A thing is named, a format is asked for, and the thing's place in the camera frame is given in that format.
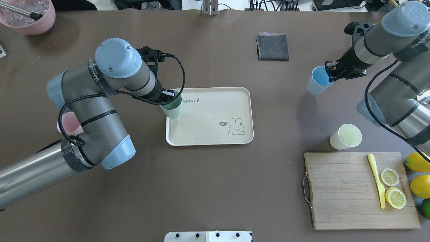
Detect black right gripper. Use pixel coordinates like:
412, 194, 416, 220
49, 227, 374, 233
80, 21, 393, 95
325, 21, 374, 82

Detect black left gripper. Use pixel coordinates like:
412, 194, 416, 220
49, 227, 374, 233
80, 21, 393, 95
136, 46, 176, 106

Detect green plastic cup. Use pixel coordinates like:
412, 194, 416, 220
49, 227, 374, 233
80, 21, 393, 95
160, 90, 182, 119

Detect blue plastic cup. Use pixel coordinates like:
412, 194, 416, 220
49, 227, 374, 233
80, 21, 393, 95
307, 66, 333, 94

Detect pink plastic cup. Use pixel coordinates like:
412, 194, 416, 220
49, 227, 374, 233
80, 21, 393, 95
61, 112, 84, 136

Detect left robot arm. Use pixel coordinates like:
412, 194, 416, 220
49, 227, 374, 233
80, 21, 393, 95
0, 38, 178, 210

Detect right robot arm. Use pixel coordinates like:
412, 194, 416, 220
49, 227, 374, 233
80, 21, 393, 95
325, 1, 430, 155

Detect cream rabbit tray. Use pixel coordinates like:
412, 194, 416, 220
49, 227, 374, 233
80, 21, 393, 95
166, 87, 254, 147

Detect grey folded cloth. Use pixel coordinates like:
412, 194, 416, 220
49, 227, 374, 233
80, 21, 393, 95
256, 32, 289, 61

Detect pale yellow plastic cup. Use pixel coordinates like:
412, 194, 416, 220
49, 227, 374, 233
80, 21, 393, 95
329, 124, 362, 150

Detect wooden cutting board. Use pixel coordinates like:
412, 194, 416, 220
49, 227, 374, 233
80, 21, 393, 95
304, 153, 421, 230

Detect lemon slice upper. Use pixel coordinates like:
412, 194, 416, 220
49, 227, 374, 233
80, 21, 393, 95
380, 168, 400, 187

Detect lemon slice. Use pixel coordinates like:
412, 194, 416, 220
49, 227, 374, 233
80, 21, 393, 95
380, 168, 400, 187
385, 187, 407, 209

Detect whole yellow lemon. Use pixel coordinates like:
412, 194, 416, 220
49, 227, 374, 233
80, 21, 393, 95
404, 152, 430, 173
410, 174, 430, 199

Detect yellow plastic knife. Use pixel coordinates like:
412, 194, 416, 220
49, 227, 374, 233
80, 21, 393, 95
367, 153, 386, 209

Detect lemon slice lower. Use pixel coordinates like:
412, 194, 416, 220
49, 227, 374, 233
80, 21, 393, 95
385, 187, 407, 209

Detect metal tongs in bowl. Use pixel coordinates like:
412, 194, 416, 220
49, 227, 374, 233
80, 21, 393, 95
0, 1, 43, 21

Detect pink bowl with ice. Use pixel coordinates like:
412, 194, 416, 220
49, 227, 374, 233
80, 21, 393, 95
0, 0, 56, 36

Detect green lime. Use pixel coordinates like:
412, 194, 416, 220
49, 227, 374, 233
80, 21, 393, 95
421, 199, 430, 220

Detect aluminium frame post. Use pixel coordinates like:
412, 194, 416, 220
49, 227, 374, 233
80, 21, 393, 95
202, 0, 218, 16

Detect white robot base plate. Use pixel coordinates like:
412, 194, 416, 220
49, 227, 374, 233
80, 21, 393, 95
164, 230, 253, 242

